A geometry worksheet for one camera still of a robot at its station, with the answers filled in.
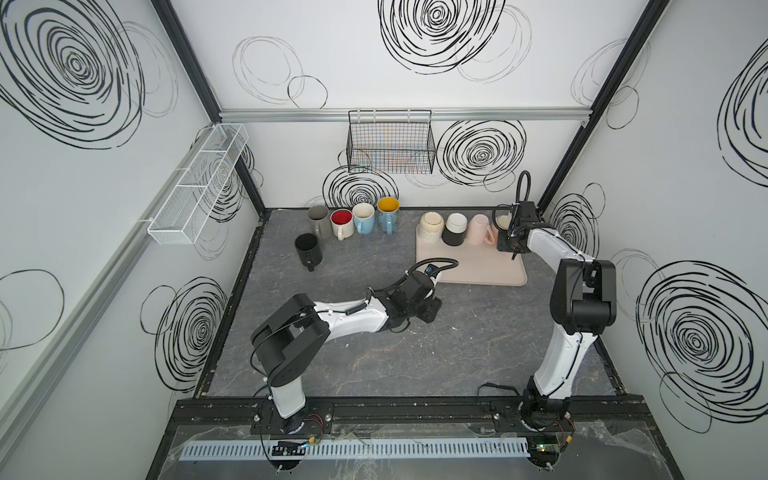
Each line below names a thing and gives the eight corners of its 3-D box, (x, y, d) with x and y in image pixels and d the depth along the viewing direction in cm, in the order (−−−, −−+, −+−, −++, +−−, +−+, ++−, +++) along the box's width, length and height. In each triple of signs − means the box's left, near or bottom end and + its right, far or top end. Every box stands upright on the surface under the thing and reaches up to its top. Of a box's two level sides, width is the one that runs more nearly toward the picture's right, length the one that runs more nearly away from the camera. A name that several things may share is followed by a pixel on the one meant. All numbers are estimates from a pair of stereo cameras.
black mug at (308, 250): (297, 271, 103) (290, 256, 96) (302, 249, 109) (296, 233, 103) (319, 271, 103) (314, 256, 96) (323, 249, 109) (319, 233, 103)
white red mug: (341, 244, 111) (338, 230, 104) (330, 228, 116) (326, 213, 110) (360, 235, 114) (358, 220, 107) (348, 219, 119) (346, 205, 113)
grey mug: (310, 246, 110) (304, 227, 102) (315, 224, 117) (309, 205, 109) (330, 246, 110) (325, 227, 102) (333, 224, 117) (329, 205, 109)
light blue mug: (353, 241, 111) (350, 224, 104) (355, 219, 119) (353, 202, 112) (373, 241, 111) (372, 224, 104) (374, 219, 119) (373, 202, 112)
